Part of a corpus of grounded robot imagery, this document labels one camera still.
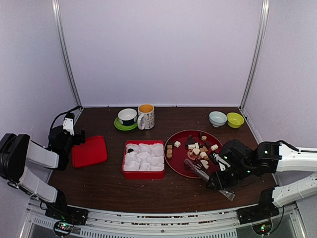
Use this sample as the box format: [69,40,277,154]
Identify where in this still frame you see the lime green bowl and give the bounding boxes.
[226,112,245,128]

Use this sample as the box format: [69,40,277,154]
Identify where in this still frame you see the white and dark cup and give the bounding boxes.
[117,108,138,126]

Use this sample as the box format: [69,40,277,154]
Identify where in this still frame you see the round red tray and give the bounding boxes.
[164,129,222,179]

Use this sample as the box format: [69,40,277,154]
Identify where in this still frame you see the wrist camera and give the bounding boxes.
[213,154,231,171]
[62,113,75,136]

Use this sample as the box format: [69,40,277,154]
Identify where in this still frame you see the light blue bowl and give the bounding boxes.
[209,111,227,127]

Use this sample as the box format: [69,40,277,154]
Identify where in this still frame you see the white chocolate right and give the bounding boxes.
[211,144,218,151]

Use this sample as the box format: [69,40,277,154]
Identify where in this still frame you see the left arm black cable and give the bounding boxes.
[49,106,82,132]

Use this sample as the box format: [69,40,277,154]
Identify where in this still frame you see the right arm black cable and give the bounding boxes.
[276,140,300,152]

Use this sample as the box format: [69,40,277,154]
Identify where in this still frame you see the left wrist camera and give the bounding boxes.
[62,113,75,136]

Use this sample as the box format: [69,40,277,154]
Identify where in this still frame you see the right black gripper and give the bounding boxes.
[206,163,253,192]

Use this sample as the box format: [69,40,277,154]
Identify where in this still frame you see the green saucer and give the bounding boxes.
[114,118,138,131]

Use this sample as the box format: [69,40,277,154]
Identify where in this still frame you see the metal tongs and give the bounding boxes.
[184,159,236,201]

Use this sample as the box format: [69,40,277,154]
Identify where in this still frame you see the white paper liner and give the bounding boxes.
[123,143,164,172]

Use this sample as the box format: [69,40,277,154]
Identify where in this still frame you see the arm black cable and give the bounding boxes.
[49,106,82,132]
[276,140,300,152]

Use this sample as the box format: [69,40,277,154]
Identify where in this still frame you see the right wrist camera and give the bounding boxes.
[213,154,231,171]

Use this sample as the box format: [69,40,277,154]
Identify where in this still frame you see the red box lid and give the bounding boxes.
[72,135,108,168]

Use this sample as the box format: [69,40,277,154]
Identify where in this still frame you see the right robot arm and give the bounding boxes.
[206,139,317,219]

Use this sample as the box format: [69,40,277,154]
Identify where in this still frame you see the white patterned mug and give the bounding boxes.
[137,104,155,130]

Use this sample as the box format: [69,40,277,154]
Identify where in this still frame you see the metal base rail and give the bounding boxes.
[18,202,307,238]

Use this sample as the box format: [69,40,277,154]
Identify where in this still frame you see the white round chocolate centre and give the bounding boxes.
[192,148,200,155]

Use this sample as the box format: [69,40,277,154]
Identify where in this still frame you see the white square chocolate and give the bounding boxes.
[174,141,181,148]

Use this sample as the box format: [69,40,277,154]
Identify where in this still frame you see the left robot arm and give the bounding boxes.
[0,126,86,220]

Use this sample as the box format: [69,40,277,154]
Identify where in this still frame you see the red chocolate box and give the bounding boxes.
[121,140,165,179]

